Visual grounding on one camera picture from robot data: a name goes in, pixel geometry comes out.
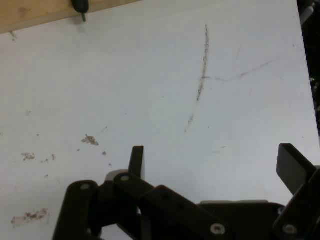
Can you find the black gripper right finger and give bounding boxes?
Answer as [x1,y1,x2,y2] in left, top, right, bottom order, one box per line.
[272,143,320,240]

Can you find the bamboo wooden cutting board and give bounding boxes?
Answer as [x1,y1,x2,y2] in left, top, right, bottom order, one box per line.
[0,0,141,35]

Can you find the dark green cucumber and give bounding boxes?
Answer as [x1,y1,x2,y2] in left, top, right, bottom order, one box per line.
[70,0,90,23]

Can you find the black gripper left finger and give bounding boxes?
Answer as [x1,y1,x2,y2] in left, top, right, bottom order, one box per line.
[51,145,227,240]

